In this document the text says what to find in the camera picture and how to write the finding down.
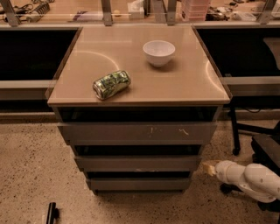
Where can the grey top drawer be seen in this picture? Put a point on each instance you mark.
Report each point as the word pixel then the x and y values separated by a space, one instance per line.
pixel 137 133

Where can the grey bottom drawer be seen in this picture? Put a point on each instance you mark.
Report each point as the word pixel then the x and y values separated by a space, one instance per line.
pixel 138 184

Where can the grey drawer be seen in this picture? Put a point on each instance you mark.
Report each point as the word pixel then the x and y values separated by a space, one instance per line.
pixel 138 184
pixel 137 133
pixel 137 163

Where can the grey drawer cabinet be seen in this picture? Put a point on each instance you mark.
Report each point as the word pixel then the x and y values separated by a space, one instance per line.
pixel 187 89

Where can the black object on floor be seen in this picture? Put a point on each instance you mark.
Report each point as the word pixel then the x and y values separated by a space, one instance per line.
pixel 53 213

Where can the black chair leg with caster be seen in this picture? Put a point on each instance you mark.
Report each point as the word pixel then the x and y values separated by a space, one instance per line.
pixel 246 102

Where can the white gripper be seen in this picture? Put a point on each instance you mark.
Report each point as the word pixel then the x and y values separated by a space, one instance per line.
pixel 220 169

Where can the white ceramic bowl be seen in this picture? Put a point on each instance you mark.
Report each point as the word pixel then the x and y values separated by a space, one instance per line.
pixel 158 52

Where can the crushed green soda can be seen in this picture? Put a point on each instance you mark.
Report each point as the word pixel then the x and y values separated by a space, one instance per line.
pixel 111 84

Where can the white tissue box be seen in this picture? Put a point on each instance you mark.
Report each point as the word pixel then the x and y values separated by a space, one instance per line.
pixel 136 9

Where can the pink stacked storage box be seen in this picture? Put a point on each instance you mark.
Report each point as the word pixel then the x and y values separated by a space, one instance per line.
pixel 194 10

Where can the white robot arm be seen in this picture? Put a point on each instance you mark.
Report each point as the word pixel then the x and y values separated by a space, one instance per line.
pixel 256 180

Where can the black office chair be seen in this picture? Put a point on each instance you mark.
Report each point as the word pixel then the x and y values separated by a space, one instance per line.
pixel 266 150

